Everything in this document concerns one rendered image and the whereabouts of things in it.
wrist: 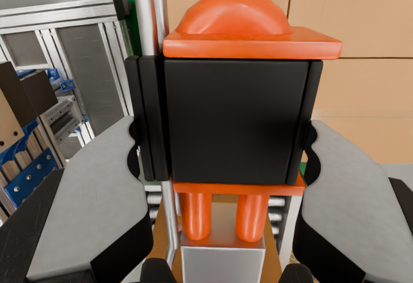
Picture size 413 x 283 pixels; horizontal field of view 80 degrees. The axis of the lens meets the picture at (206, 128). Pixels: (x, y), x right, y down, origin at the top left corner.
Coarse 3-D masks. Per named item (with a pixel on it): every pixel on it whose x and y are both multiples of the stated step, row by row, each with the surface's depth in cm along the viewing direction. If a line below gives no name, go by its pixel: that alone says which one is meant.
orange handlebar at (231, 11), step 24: (216, 0) 11; (240, 0) 11; (264, 0) 11; (192, 24) 11; (216, 24) 11; (240, 24) 11; (264, 24) 11; (288, 24) 11; (192, 216) 17; (240, 216) 17; (264, 216) 17
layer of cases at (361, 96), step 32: (192, 0) 70; (288, 0) 69; (320, 0) 69; (352, 0) 69; (384, 0) 68; (320, 32) 73; (352, 32) 73; (384, 32) 72; (352, 64) 77; (384, 64) 77; (320, 96) 83; (352, 96) 82; (384, 96) 82; (352, 128) 88; (384, 128) 87; (384, 160) 94
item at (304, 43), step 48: (192, 48) 10; (240, 48) 10; (288, 48) 10; (336, 48) 10; (192, 96) 11; (240, 96) 11; (288, 96) 11; (192, 144) 12; (240, 144) 12; (288, 144) 12; (192, 192) 14; (240, 192) 14; (288, 192) 14
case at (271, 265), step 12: (180, 216) 88; (156, 228) 83; (264, 228) 83; (156, 240) 79; (180, 240) 79; (264, 240) 80; (156, 252) 76; (180, 252) 76; (276, 252) 76; (180, 264) 72; (264, 264) 72; (276, 264) 73; (180, 276) 69; (264, 276) 69; (276, 276) 69
